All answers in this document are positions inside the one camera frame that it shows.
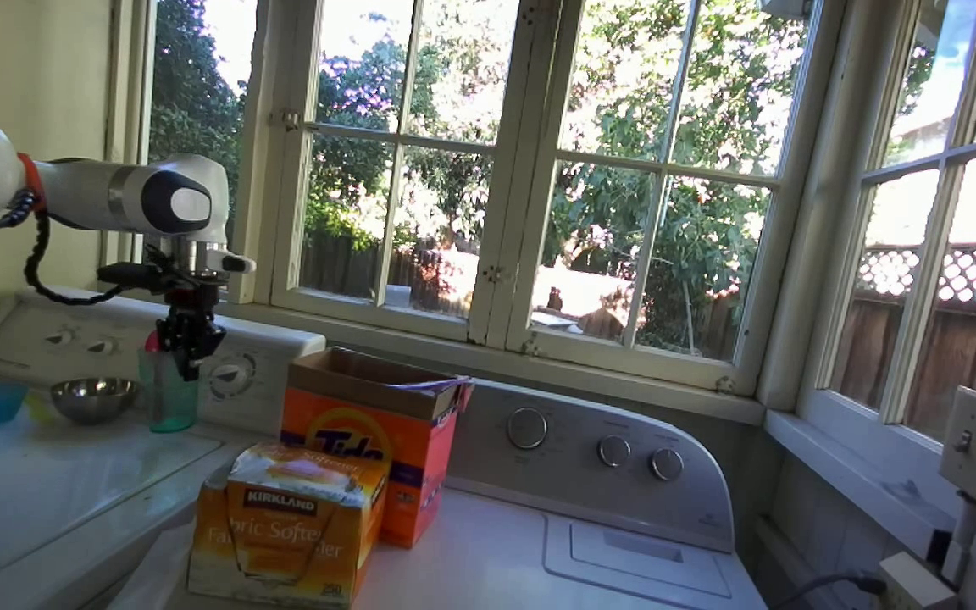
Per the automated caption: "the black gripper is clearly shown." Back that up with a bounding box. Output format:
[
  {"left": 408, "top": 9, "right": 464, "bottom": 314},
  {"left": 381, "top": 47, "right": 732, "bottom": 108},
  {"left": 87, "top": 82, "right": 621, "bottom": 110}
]
[{"left": 154, "top": 282, "right": 228, "bottom": 381}]

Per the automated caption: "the wooden garden fence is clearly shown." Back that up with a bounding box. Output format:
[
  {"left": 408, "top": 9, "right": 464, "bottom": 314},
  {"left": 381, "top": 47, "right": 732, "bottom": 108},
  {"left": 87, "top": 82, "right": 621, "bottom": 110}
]
[{"left": 830, "top": 241, "right": 976, "bottom": 440}]

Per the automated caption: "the silver dryer knob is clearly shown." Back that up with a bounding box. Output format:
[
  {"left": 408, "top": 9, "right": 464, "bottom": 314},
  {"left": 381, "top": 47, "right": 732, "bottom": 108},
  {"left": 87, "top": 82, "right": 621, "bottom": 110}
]
[
  {"left": 594, "top": 435, "right": 634, "bottom": 475},
  {"left": 645, "top": 442, "right": 687, "bottom": 483},
  {"left": 506, "top": 407, "right": 551, "bottom": 454}
]

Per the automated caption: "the white wall light switch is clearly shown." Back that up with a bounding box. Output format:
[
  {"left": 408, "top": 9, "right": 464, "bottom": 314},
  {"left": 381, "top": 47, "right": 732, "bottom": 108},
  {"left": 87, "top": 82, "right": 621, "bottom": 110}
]
[{"left": 939, "top": 381, "right": 976, "bottom": 506}]

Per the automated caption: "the black power cord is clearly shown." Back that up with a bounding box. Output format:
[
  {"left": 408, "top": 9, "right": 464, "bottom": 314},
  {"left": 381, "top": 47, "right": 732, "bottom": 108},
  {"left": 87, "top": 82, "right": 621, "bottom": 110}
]
[{"left": 778, "top": 568, "right": 889, "bottom": 610}]

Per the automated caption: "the white wall power adapter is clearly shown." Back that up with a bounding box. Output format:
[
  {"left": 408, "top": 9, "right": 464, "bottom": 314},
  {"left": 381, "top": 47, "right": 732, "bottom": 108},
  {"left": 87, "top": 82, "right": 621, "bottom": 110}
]
[{"left": 873, "top": 549, "right": 958, "bottom": 610}]

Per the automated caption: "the white wooden window frame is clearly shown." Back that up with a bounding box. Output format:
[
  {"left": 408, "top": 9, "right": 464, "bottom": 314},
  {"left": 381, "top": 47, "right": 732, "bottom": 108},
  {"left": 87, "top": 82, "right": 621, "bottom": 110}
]
[{"left": 95, "top": 0, "right": 976, "bottom": 454}]

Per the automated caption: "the orange Tide detergent box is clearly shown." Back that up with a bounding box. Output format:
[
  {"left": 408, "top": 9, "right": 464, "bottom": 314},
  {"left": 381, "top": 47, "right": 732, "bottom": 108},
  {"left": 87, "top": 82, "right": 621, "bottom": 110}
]
[{"left": 280, "top": 346, "right": 473, "bottom": 552}]

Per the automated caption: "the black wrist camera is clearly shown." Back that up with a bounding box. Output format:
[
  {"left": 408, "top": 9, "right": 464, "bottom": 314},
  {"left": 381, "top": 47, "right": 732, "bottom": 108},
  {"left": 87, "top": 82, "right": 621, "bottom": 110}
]
[{"left": 95, "top": 249, "right": 258, "bottom": 289}]

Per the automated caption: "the orange strap on arm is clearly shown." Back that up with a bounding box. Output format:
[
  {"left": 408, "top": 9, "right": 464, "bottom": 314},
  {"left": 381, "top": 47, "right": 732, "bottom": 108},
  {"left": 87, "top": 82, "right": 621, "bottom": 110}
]
[{"left": 18, "top": 149, "right": 51, "bottom": 220}]

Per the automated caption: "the large washer dial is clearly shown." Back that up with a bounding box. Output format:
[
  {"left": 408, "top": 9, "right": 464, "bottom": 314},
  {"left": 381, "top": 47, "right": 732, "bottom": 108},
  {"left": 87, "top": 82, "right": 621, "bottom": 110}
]
[{"left": 209, "top": 350, "right": 258, "bottom": 398}]

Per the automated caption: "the white washing machine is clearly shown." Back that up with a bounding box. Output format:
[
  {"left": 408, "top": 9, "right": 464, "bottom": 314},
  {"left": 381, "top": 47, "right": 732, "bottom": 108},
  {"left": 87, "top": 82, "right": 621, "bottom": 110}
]
[{"left": 0, "top": 284, "right": 329, "bottom": 610}]

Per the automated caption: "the small steel bowl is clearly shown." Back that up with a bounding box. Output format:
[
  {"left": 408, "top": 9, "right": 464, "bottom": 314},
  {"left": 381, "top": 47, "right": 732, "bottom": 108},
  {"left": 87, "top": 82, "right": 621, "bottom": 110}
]
[{"left": 49, "top": 376, "right": 140, "bottom": 425}]

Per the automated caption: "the green translucent plastic cup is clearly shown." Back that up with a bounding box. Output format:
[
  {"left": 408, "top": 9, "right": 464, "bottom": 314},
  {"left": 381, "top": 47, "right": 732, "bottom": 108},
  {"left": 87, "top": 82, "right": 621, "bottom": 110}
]
[{"left": 134, "top": 331, "right": 203, "bottom": 436}]

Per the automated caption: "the white dryer machine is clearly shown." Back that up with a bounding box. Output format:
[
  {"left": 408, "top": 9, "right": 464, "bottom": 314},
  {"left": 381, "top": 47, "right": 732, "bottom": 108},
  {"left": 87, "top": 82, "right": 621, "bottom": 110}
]
[{"left": 110, "top": 369, "right": 768, "bottom": 610}]

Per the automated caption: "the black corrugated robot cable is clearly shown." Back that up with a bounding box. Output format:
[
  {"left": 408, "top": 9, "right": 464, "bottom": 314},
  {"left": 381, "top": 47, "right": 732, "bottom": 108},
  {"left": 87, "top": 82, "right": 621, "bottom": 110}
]
[{"left": 18, "top": 205, "right": 124, "bottom": 307}]

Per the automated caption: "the Kirkland fabric softener box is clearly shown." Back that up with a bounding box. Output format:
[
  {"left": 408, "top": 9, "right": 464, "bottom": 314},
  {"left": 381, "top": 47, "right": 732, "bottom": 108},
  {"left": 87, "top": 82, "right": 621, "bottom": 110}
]
[{"left": 188, "top": 436, "right": 394, "bottom": 610}]

